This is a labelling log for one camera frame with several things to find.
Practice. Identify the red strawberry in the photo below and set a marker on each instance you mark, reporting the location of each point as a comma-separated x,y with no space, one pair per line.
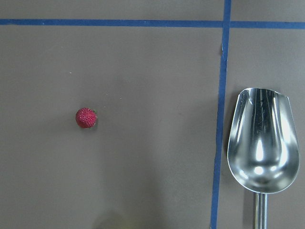
86,117

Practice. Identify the metal scoop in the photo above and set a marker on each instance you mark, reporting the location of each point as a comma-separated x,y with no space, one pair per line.
263,151

